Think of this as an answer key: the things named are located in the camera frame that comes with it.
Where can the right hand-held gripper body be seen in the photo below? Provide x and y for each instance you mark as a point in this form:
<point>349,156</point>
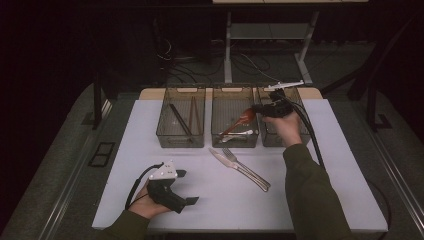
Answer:
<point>278,106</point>

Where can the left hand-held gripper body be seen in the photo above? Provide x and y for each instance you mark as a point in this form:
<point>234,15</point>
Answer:
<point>165,193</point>

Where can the brown wooden spoon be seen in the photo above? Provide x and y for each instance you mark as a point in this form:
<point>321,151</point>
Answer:
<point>248,115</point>

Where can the grey translucent bin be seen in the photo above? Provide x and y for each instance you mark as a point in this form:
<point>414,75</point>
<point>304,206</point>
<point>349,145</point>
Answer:
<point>233,100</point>
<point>180,140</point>
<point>303,133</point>

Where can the white ceramic spoon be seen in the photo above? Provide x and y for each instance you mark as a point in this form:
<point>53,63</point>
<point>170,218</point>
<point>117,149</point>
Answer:
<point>238,134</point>

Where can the person's left hand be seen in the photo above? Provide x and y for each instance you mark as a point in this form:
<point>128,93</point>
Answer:
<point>146,206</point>

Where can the white table cover sheet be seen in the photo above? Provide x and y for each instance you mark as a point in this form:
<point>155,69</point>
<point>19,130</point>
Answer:
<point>216,210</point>

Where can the steel knife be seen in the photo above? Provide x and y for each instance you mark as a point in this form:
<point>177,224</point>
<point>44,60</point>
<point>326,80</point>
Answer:
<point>230,165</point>

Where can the steel fork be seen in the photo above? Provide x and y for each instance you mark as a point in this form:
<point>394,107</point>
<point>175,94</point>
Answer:
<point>246,170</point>

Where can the grey metal desk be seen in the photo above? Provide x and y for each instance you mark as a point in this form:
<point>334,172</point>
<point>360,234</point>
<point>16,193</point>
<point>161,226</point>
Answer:
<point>266,30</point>

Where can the black metal stand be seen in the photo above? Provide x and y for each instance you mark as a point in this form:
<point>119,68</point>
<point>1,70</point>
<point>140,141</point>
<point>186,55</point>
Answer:
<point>97,106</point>
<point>371,110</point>

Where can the black floor outlet frame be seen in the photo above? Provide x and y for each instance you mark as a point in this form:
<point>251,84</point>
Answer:
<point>101,154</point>

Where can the aluminium floor rail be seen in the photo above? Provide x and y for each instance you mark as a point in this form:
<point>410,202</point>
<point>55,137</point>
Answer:
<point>398,180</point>
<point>69,180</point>

